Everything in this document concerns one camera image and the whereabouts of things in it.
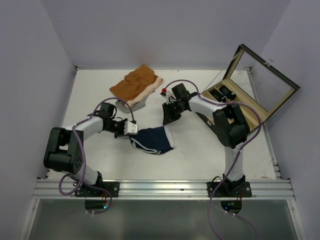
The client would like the navy blue underwear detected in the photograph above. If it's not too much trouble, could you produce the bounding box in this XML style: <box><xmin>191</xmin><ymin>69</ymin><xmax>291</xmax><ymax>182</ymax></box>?
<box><xmin>129</xmin><ymin>126</ymin><xmax>176</xmax><ymax>155</ymax></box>

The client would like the orange brown underwear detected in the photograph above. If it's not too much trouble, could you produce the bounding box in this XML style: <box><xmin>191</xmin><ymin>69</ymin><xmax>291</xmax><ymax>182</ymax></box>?
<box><xmin>109</xmin><ymin>64</ymin><xmax>163</xmax><ymax>102</ymax></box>

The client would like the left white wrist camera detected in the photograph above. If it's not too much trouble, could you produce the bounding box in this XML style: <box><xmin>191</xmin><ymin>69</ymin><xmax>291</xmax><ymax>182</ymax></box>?
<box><xmin>124</xmin><ymin>120</ymin><xmax>139</xmax><ymax>135</ymax></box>

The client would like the aluminium mounting rail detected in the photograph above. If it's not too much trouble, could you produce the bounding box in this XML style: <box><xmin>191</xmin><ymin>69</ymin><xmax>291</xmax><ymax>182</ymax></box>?
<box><xmin>32</xmin><ymin>179</ymin><xmax>295</xmax><ymax>200</ymax></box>

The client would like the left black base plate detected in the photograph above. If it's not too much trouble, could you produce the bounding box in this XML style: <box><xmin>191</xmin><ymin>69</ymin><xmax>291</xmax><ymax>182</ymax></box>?
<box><xmin>74</xmin><ymin>181</ymin><xmax>120</xmax><ymax>198</ymax></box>

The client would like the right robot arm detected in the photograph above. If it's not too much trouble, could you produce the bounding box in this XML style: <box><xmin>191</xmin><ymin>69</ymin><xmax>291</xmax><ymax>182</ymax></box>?
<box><xmin>160</xmin><ymin>83</ymin><xmax>250</xmax><ymax>197</ymax></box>

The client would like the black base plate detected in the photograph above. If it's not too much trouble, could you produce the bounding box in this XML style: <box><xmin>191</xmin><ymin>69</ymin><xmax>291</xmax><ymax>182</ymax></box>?
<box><xmin>74</xmin><ymin>181</ymin><xmax>120</xmax><ymax>198</ymax></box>
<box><xmin>206</xmin><ymin>181</ymin><xmax>253</xmax><ymax>198</ymax></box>

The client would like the grey underwear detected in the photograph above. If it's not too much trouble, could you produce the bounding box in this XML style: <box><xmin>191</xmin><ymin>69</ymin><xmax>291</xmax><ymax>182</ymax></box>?
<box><xmin>114</xmin><ymin>97</ymin><xmax>147</xmax><ymax>114</ymax></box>

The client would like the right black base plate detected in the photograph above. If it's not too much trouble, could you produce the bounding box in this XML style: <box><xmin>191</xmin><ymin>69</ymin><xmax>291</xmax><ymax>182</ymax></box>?
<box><xmin>206</xmin><ymin>181</ymin><xmax>253</xmax><ymax>198</ymax></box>

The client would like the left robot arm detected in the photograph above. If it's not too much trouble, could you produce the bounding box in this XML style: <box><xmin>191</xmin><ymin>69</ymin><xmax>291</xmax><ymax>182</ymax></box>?
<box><xmin>43</xmin><ymin>102</ymin><xmax>136</xmax><ymax>197</ymax></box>

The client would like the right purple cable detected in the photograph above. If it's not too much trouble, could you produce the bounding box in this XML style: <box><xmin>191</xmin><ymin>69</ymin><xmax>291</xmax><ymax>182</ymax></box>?
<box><xmin>164</xmin><ymin>79</ymin><xmax>262</xmax><ymax>240</ymax></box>

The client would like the black compartment storage box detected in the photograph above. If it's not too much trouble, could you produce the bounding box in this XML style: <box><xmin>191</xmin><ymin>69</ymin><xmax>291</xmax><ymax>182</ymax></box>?
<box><xmin>202</xmin><ymin>44</ymin><xmax>300</xmax><ymax>131</ymax></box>

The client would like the rolled black underwear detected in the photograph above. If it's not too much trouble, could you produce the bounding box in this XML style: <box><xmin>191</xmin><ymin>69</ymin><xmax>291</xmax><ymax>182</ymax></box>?
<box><xmin>209</xmin><ymin>85</ymin><xmax>237</xmax><ymax>103</ymax></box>

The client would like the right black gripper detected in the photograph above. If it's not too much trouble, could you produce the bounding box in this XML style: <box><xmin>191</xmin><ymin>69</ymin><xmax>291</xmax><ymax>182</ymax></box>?
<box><xmin>162</xmin><ymin>100</ymin><xmax>186</xmax><ymax>125</ymax></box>

